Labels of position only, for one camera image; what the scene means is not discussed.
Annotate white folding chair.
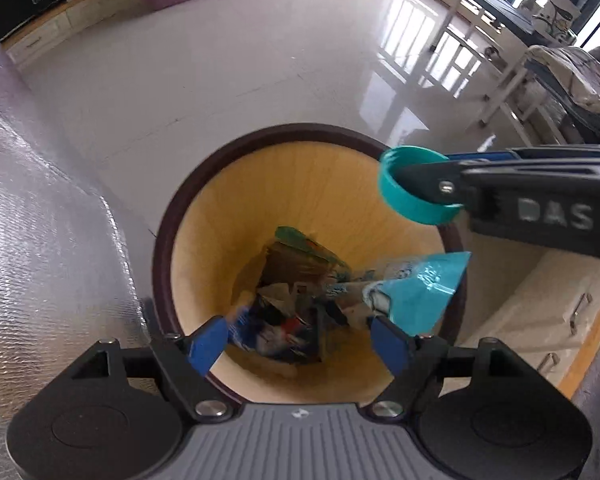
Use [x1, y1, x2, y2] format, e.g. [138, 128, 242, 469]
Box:
[480, 50, 600, 146]

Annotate crumpled printed blanket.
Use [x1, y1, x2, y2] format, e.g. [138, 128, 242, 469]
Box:
[525, 45, 600, 116]

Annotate cream cabinet with metal handles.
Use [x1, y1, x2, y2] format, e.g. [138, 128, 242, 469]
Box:
[455, 247, 600, 401]

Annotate blue white plastic wrapper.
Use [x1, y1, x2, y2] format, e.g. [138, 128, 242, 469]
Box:
[325, 257, 431, 306]

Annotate yellow trash bin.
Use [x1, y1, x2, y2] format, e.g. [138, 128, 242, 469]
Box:
[152, 122, 468, 408]

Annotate wrappers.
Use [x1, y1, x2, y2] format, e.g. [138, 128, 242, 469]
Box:
[255, 282, 326, 356]

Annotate low cream drawer cabinet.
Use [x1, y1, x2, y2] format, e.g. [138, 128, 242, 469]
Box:
[2, 0, 146, 66]

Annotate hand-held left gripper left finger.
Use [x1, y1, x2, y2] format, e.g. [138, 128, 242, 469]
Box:
[67, 316, 231, 420]

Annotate small cardboard box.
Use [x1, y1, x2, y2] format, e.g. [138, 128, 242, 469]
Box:
[257, 242, 331, 301]

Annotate green snack wrapper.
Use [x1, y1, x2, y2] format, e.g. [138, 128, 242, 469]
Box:
[272, 226, 351, 281]

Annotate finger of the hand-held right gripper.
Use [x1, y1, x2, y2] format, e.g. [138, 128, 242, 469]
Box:
[394, 159, 486, 207]
[447, 147, 531, 162]

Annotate cartoon print bag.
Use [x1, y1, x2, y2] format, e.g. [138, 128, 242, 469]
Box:
[532, 0, 583, 43]

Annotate teal plastic cap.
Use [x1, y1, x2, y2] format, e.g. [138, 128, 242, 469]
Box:
[379, 146, 465, 224]

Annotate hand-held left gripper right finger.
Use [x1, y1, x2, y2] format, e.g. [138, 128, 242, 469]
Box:
[370, 316, 528, 418]

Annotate silver foil sheet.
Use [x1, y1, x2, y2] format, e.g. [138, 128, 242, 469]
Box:
[0, 20, 153, 480]

